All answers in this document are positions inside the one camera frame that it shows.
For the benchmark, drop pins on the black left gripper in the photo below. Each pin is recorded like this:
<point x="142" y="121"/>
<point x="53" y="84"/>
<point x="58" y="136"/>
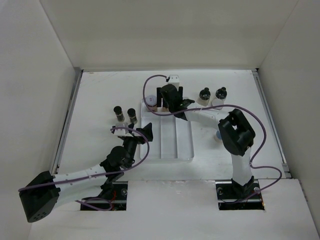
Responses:
<point x="146" y="131"/>

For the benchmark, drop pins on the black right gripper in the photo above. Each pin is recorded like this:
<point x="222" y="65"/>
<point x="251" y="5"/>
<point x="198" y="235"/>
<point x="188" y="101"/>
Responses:
<point x="159" y="97"/>

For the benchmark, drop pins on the orange label silver cap jar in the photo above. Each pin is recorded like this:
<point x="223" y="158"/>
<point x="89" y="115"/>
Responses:
<point x="151" y="102"/>

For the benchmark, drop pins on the grinder jar white contents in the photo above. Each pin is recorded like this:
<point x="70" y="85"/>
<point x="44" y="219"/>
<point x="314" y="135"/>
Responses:
<point x="204" y="97"/>

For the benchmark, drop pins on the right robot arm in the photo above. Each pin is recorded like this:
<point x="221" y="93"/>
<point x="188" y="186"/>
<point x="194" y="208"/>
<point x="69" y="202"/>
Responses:
<point x="235" y="131"/>

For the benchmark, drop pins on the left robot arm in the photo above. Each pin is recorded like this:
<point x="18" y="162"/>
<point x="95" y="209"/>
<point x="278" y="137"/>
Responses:
<point x="48" y="191"/>

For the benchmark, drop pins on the dark spice bottle black cap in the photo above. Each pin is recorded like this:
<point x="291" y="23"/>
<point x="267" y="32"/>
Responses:
<point x="132" y="115"/>

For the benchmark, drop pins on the white divided organizer tray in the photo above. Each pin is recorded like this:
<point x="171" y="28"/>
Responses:
<point x="172" y="138"/>

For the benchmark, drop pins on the dark spice bottle far left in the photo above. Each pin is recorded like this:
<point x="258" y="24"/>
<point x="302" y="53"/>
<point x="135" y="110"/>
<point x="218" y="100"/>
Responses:
<point x="119" y="113"/>

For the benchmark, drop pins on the blue label bottle near grinders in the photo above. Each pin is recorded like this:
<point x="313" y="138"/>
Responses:
<point x="217" y="102"/>

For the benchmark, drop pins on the grinder jar right black top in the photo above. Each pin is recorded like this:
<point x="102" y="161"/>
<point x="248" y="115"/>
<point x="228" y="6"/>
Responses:
<point x="221" y="93"/>

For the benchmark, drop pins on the blue label silver cap bottle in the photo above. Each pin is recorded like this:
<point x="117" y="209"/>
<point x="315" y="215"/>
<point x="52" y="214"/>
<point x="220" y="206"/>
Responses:
<point x="217" y="136"/>

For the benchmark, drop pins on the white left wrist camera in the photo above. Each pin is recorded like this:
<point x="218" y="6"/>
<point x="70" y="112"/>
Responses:
<point x="173" y="80"/>

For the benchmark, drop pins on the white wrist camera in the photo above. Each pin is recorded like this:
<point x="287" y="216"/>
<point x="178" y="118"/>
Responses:
<point x="173" y="80"/>
<point x="121" y="130"/>

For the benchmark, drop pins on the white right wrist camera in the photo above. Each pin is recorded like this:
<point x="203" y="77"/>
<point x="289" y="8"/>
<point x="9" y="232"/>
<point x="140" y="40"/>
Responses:
<point x="121" y="130"/>

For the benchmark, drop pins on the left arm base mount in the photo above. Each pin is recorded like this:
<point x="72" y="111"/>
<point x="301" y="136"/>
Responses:
<point x="114" y="200"/>

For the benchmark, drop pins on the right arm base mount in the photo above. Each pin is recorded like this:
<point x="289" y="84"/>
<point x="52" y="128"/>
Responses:
<point x="231" y="198"/>

